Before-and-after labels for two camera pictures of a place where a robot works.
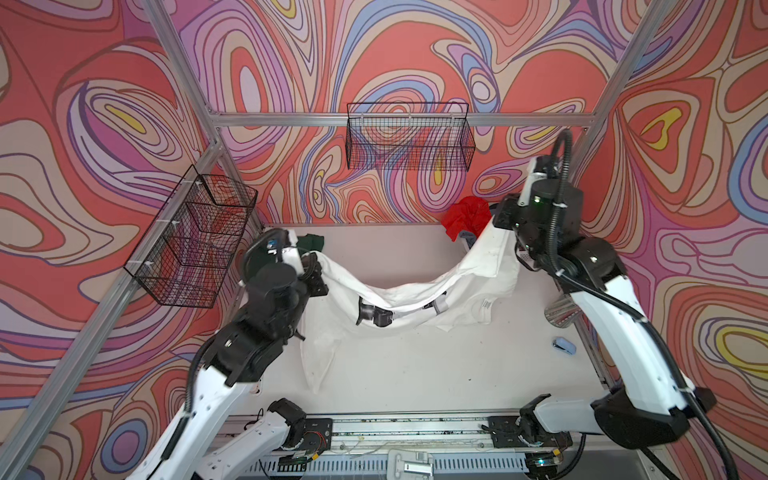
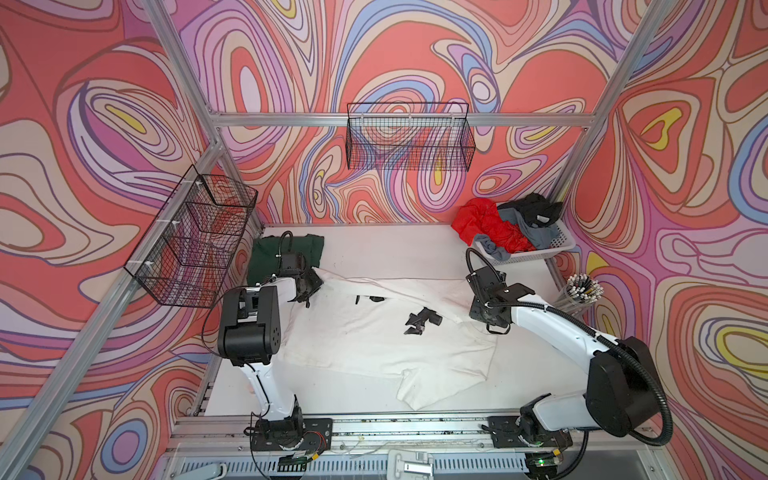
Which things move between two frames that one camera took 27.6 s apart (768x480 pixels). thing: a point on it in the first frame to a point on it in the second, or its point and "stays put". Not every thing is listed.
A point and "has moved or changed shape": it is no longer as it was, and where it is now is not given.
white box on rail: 405,464 stays put
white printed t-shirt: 468,295 has moved or changed shape
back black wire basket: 409,136 stays put
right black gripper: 497,217 to 475,313
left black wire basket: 186,256 stays put
